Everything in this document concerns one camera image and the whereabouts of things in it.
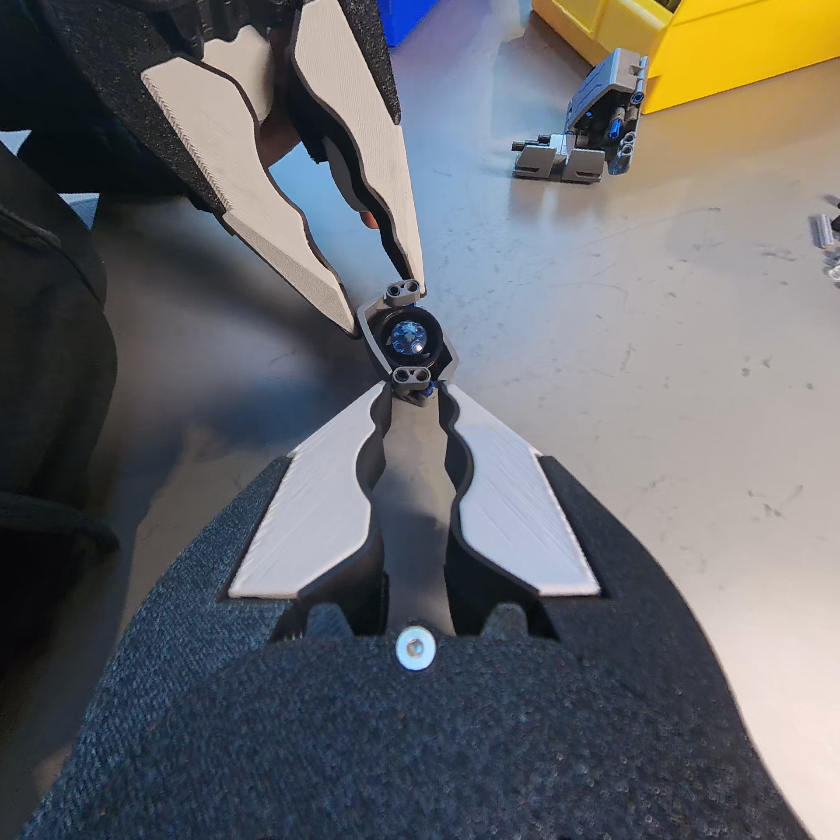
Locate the grey brick block assembly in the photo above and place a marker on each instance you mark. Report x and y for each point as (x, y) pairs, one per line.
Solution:
(590, 118)

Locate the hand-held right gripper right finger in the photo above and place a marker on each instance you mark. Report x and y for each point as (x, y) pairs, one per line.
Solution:
(525, 518)

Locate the grey black wheel assembly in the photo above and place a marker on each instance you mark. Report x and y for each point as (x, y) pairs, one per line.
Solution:
(410, 338)

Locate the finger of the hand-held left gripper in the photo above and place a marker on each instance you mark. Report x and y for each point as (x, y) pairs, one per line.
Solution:
(223, 144)
(354, 98)

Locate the grey curved brick panel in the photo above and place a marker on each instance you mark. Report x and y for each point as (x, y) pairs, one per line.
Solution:
(367, 328)

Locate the person's left hand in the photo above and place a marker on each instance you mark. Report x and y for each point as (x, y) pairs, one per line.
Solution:
(279, 131)

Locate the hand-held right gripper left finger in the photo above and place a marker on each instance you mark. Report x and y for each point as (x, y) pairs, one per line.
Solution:
(308, 518)

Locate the person's black printed sweatshirt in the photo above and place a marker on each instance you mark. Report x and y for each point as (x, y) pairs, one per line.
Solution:
(46, 361)

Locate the pile of small brick pins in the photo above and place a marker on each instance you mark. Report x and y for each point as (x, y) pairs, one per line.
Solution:
(827, 229)

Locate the grey desk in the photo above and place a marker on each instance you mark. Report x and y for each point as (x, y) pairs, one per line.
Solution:
(656, 394)

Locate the blue plastic bin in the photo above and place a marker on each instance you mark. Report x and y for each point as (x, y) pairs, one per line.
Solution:
(400, 19)

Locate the grey brick connector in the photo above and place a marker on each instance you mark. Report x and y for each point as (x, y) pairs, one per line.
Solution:
(402, 292)
(411, 376)

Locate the yellow plastic bin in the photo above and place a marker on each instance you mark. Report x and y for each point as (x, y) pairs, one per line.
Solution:
(722, 52)

